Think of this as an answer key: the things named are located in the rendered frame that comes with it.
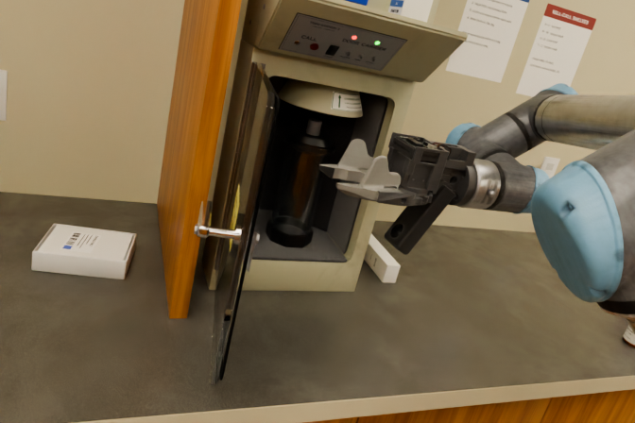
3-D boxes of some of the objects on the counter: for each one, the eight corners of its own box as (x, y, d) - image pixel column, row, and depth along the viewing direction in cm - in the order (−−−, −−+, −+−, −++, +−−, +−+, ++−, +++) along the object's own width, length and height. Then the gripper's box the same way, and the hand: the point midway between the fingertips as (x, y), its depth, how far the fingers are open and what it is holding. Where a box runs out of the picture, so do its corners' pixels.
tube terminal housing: (193, 231, 117) (253, -130, 93) (317, 238, 130) (399, -79, 106) (207, 290, 95) (290, -162, 71) (354, 292, 108) (468, -93, 84)
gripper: (446, 137, 76) (322, 116, 68) (499, 164, 65) (358, 143, 57) (430, 188, 79) (308, 174, 71) (477, 222, 68) (340, 210, 60)
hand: (334, 181), depth 65 cm, fingers open, 6 cm apart
